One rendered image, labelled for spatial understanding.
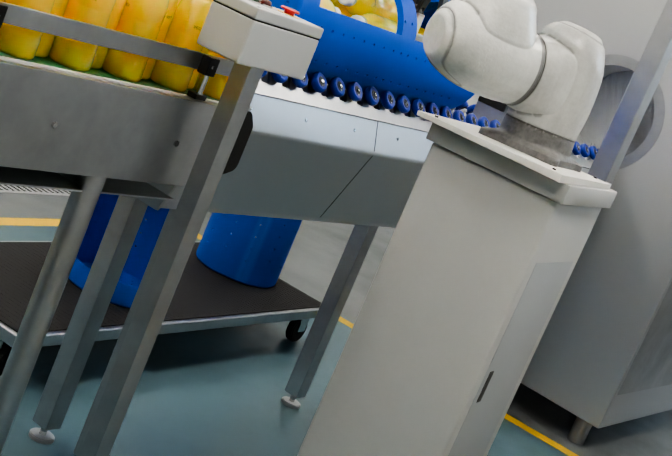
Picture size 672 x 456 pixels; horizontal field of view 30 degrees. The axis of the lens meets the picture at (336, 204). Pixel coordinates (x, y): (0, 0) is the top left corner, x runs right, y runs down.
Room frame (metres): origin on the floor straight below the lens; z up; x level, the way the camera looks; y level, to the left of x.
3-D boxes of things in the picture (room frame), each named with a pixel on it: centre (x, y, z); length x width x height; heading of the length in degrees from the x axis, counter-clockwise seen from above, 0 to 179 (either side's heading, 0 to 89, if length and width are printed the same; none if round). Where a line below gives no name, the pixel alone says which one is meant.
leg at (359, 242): (3.46, -0.10, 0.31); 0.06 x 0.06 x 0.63; 59
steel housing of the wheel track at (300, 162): (3.42, -0.16, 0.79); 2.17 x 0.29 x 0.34; 149
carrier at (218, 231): (4.05, 0.22, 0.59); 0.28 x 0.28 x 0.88
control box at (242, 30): (2.20, 0.23, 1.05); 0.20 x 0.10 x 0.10; 149
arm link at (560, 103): (2.60, -0.32, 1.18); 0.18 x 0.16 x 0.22; 118
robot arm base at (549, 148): (2.62, -0.34, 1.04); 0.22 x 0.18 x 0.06; 152
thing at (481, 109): (3.66, -0.31, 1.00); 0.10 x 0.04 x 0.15; 59
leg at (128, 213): (2.62, 0.40, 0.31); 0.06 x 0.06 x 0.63; 59
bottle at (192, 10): (2.23, 0.36, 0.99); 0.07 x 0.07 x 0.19
